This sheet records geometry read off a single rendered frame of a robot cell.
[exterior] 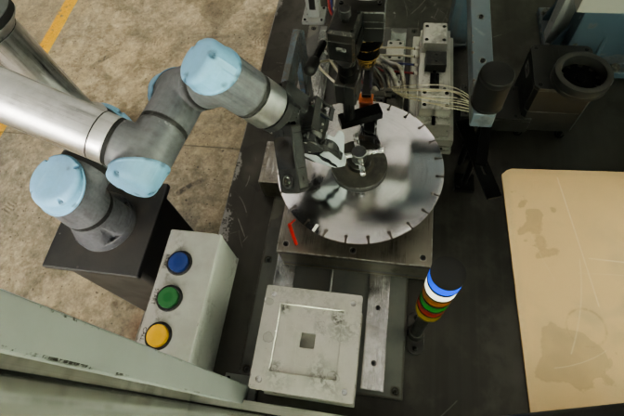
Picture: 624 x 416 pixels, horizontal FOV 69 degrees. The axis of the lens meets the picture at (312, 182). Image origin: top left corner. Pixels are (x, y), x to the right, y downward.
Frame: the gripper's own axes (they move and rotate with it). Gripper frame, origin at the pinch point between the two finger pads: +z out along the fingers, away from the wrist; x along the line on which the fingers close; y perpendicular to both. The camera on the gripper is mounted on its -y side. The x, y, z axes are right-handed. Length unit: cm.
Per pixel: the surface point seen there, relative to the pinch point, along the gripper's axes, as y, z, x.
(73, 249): -24, -15, 65
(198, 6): 127, 51, 162
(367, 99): 17.1, 5.7, 0.3
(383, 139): 8.7, 8.4, -3.6
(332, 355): -33.8, 4.4, -2.6
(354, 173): -0.3, 3.6, -1.2
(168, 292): -28.8, -12.0, 25.6
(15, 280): -38, 11, 167
